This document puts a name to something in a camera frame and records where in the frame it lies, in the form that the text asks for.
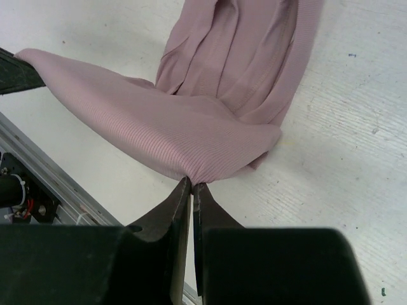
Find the aluminium rail frame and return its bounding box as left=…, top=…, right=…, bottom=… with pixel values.
left=1, top=116, right=202, bottom=304

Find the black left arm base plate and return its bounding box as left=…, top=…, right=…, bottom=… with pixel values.
left=1, top=152, right=60, bottom=224

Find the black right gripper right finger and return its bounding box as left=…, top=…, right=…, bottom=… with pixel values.
left=193, top=184, right=371, bottom=304

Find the mauve tank top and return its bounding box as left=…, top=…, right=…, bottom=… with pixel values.
left=17, top=1, right=324, bottom=184

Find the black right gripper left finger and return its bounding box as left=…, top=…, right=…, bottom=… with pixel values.
left=1, top=178, right=191, bottom=304

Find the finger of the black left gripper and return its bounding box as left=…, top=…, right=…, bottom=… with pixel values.
left=0, top=48, right=46, bottom=95

